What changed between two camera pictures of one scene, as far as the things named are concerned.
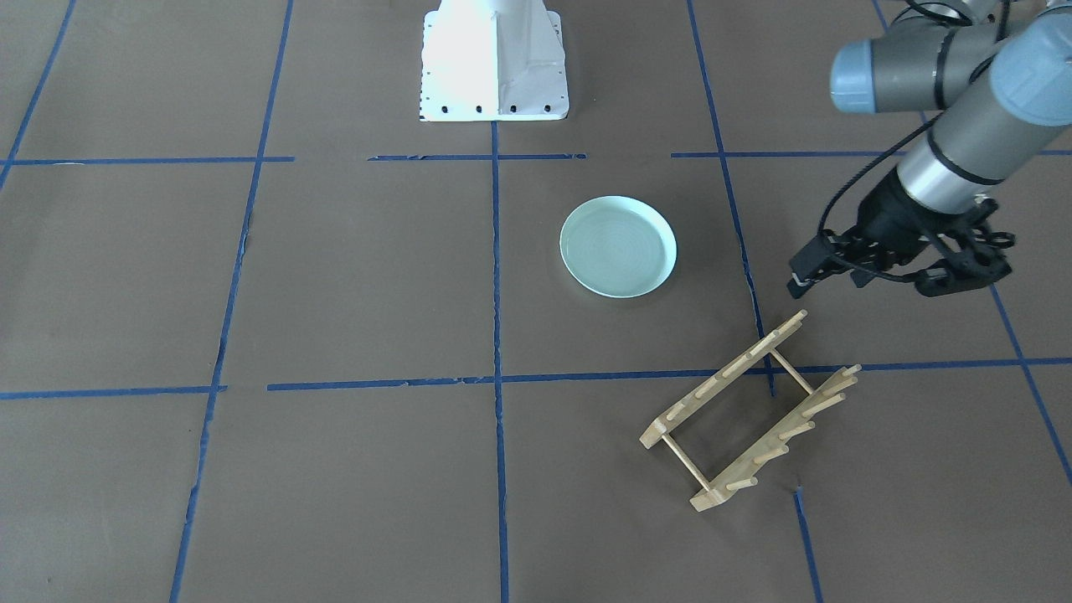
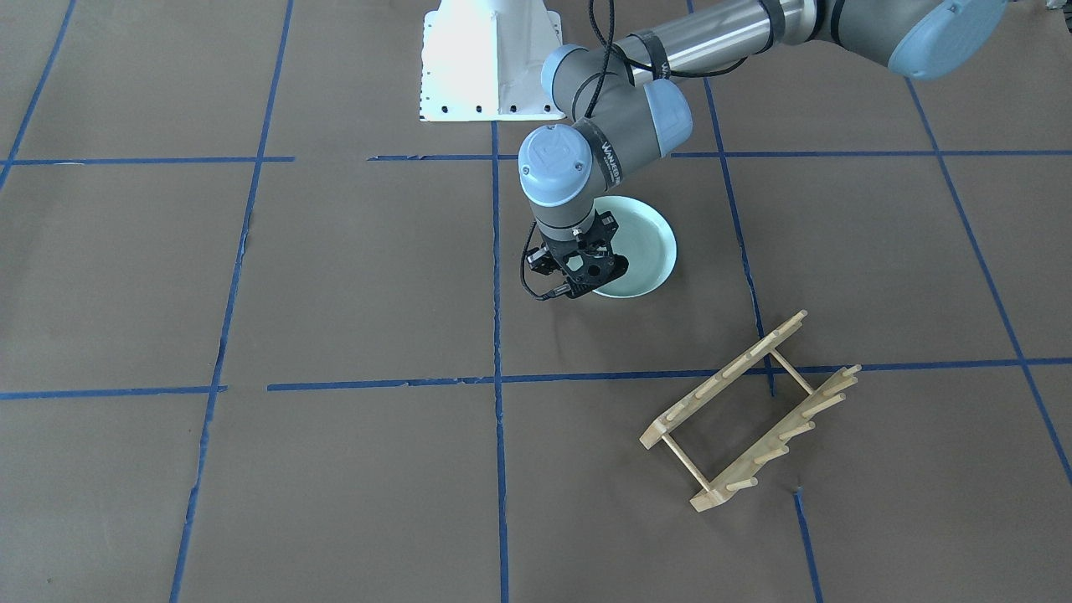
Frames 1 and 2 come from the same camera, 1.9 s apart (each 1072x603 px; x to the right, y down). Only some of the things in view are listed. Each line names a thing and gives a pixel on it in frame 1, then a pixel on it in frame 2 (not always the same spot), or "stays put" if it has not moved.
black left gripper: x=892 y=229 -> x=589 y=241
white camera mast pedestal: x=492 y=60 stays put
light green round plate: x=618 y=247 stays put
